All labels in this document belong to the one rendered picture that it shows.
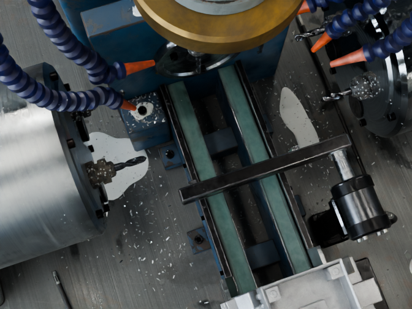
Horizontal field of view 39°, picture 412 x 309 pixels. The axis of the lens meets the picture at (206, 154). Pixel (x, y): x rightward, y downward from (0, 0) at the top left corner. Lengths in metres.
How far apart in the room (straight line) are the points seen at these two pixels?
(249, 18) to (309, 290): 0.33
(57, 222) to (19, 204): 0.05
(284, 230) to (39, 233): 0.38
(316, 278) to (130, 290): 0.41
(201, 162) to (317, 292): 0.32
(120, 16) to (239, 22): 0.26
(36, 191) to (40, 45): 0.51
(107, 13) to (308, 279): 0.42
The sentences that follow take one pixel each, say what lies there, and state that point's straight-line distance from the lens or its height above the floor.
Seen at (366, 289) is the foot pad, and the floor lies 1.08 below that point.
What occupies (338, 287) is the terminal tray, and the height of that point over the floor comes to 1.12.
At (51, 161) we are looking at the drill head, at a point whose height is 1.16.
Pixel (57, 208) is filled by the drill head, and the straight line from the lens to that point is 0.72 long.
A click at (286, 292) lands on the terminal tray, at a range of 0.71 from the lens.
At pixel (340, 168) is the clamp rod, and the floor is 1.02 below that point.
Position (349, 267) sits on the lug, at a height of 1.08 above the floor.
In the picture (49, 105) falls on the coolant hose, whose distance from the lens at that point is 0.62.
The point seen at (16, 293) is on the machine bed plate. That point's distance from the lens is 1.06.
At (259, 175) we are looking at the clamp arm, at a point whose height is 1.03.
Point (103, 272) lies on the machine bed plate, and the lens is 1.03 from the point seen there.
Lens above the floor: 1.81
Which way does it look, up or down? 75 degrees down
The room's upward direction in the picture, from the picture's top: 2 degrees clockwise
